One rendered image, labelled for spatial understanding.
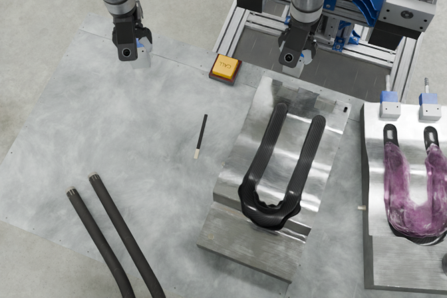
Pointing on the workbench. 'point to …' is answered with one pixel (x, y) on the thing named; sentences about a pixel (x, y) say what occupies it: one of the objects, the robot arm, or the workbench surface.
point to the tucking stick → (200, 136)
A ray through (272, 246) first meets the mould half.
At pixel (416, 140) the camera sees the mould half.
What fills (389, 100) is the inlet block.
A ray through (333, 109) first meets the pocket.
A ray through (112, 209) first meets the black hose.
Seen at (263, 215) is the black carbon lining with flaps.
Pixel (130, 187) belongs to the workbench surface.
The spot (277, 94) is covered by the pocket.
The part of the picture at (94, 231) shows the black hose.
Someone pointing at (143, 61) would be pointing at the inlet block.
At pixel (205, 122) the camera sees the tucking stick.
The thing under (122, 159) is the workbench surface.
